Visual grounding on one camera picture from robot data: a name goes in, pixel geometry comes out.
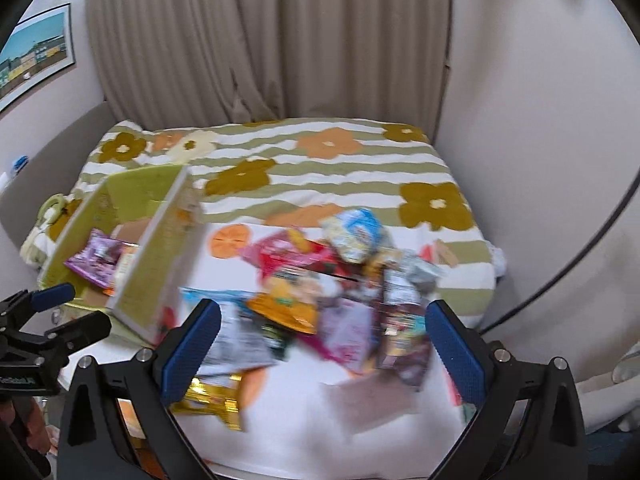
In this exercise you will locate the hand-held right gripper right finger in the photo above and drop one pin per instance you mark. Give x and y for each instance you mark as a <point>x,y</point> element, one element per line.
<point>455,350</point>

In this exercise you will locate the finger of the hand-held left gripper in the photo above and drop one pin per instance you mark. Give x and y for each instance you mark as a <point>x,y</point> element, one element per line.
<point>75,332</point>
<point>50,296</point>

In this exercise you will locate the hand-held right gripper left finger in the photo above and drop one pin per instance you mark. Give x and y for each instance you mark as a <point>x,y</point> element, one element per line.
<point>192,345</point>

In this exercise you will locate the green cardboard box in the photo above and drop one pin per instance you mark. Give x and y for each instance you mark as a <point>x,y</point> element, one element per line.
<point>145,260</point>

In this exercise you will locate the pile of snack packets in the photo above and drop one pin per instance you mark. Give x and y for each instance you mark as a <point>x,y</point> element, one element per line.
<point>310,300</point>

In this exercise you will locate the person's left hand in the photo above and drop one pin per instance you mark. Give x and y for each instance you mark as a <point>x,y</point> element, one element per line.
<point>32,425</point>

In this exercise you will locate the gold snack packet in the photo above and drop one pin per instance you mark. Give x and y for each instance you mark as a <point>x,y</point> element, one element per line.
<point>210,400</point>

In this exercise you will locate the purple snack packet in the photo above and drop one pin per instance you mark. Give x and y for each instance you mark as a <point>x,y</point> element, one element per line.
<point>95,257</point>

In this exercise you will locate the tan paper tag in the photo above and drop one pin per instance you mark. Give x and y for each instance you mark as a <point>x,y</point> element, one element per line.
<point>445,253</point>

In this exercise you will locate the white fruit print cloth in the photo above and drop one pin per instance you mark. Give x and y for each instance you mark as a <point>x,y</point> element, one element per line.
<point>295,420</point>

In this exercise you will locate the small blue item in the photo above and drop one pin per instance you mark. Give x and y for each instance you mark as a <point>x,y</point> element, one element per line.
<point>20,163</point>

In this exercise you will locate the grey bed headboard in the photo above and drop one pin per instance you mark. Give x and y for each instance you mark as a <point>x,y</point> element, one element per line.
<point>55,150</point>

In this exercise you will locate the floral striped blanket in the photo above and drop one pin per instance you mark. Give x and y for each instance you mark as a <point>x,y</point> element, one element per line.
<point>350,175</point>

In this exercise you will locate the framed houses picture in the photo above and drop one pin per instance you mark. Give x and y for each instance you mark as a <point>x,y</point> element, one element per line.
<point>35,50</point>

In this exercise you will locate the beige curtain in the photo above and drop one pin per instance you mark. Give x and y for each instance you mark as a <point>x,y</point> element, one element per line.
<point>270,35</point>

